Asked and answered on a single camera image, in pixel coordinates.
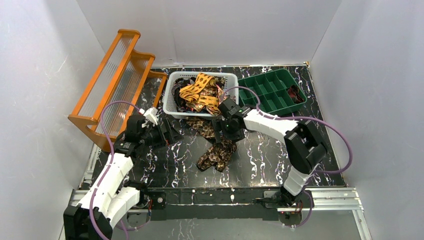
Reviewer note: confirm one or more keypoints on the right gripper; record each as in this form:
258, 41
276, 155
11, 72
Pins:
218, 129

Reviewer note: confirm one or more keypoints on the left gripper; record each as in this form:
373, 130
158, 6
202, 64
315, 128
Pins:
168, 132

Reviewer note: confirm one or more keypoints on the black brown floral tie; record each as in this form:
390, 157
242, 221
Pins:
220, 153

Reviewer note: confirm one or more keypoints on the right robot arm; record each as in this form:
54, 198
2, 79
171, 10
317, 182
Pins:
304, 144

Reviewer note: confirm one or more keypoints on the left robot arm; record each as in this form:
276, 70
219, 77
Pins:
96, 215

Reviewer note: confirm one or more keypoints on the yellow patterned tie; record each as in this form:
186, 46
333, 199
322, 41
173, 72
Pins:
202, 95

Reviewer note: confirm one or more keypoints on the green compartment tray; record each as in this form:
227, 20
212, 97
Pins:
271, 88

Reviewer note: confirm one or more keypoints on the orange wooden rack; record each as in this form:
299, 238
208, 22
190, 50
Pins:
114, 89

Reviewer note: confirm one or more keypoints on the rolled dark red tie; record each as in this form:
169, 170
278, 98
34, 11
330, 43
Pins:
294, 94

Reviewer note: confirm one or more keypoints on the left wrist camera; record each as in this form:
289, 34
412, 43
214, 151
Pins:
151, 115

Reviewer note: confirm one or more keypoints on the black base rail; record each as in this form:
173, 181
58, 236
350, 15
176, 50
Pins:
215, 203

